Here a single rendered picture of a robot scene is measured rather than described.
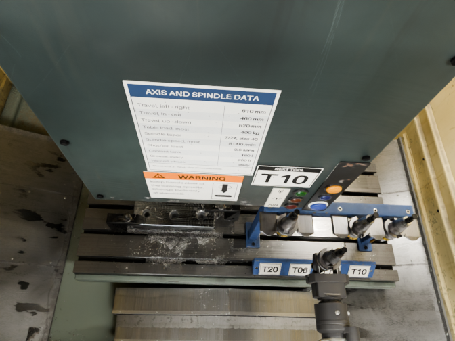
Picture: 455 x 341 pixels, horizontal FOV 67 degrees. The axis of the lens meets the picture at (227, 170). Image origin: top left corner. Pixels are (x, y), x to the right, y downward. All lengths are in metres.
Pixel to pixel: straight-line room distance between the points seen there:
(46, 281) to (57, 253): 0.12
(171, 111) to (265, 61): 0.12
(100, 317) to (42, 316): 0.22
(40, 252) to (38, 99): 1.29
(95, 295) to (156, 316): 0.30
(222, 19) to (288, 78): 0.09
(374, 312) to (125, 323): 0.98
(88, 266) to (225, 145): 0.98
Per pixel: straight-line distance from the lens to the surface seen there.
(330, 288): 1.04
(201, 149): 0.46
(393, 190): 1.72
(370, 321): 1.59
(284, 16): 0.30
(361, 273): 1.40
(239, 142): 0.44
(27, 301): 1.65
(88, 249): 1.37
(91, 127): 0.45
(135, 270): 1.31
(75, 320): 1.63
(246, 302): 1.43
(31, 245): 1.68
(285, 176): 0.54
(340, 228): 1.09
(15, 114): 2.15
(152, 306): 1.45
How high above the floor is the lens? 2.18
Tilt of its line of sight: 63 degrees down
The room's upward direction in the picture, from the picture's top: 11 degrees clockwise
